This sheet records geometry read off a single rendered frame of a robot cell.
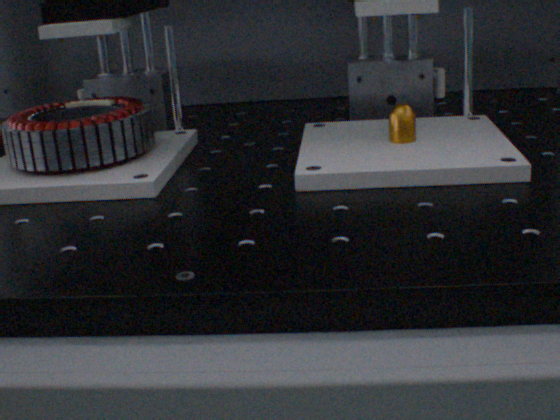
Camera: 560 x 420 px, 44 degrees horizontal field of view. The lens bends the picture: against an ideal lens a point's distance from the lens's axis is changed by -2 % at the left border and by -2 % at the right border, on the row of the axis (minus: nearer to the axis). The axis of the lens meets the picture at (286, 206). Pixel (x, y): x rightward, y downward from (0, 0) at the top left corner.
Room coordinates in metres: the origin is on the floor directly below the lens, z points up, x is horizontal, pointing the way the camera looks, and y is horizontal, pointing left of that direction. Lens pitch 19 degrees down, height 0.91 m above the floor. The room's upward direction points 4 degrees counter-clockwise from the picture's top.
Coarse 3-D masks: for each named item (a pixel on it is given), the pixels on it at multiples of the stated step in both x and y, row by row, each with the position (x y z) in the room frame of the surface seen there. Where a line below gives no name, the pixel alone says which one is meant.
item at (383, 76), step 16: (352, 64) 0.63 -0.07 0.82; (368, 64) 0.62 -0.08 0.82; (384, 64) 0.62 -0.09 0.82; (400, 64) 0.62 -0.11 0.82; (416, 64) 0.62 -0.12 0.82; (432, 64) 0.62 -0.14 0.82; (352, 80) 0.63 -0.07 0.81; (368, 80) 0.62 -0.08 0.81; (384, 80) 0.62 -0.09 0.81; (400, 80) 0.62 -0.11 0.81; (416, 80) 0.62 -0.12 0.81; (432, 80) 0.62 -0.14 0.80; (352, 96) 0.63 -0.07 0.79; (368, 96) 0.62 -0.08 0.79; (384, 96) 0.62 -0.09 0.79; (400, 96) 0.62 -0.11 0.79; (416, 96) 0.62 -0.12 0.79; (432, 96) 0.62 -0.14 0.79; (352, 112) 0.63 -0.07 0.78; (368, 112) 0.62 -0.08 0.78; (384, 112) 0.62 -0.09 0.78; (416, 112) 0.62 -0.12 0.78; (432, 112) 0.62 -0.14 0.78
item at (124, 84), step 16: (96, 80) 0.65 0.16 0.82; (112, 80) 0.65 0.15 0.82; (128, 80) 0.65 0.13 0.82; (144, 80) 0.64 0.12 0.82; (160, 80) 0.64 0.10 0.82; (96, 96) 0.65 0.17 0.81; (112, 96) 0.65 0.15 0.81; (128, 96) 0.65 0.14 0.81; (144, 96) 0.64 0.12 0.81; (160, 96) 0.64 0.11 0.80; (160, 112) 0.64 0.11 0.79; (160, 128) 0.64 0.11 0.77
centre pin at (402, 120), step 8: (400, 104) 0.50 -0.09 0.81; (408, 104) 0.50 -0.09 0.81; (392, 112) 0.50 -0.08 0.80; (400, 112) 0.50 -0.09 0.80; (408, 112) 0.50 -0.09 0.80; (392, 120) 0.50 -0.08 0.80; (400, 120) 0.49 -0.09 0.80; (408, 120) 0.49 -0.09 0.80; (392, 128) 0.50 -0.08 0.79; (400, 128) 0.49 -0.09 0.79; (408, 128) 0.49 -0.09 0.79; (392, 136) 0.50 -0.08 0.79; (400, 136) 0.49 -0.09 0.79; (408, 136) 0.49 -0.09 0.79
